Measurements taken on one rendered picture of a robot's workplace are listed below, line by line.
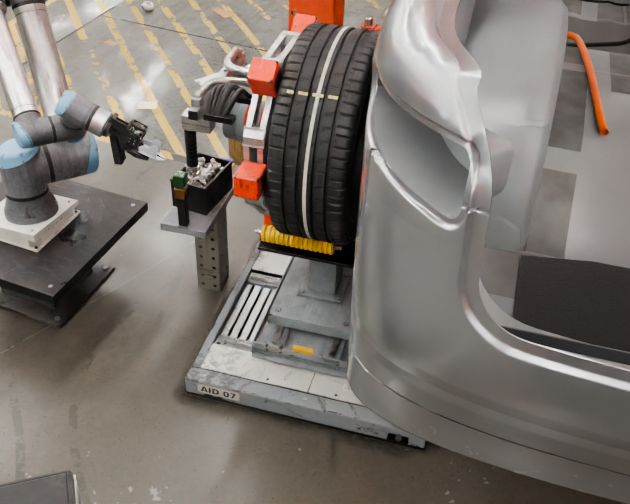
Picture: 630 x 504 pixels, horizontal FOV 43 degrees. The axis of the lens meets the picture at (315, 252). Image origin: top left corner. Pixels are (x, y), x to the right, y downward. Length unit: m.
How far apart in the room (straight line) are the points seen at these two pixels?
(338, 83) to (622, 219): 0.82
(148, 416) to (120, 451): 0.16
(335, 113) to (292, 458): 1.12
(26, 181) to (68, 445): 0.92
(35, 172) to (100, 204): 0.35
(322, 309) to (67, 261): 0.92
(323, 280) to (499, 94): 1.09
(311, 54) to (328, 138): 0.25
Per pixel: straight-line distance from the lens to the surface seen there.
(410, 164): 1.36
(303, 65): 2.29
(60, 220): 3.10
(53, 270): 2.95
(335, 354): 2.74
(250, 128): 2.30
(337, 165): 2.21
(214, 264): 3.14
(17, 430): 2.87
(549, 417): 1.49
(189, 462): 2.68
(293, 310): 2.81
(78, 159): 3.01
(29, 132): 2.79
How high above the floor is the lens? 2.15
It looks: 39 degrees down
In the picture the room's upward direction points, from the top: 3 degrees clockwise
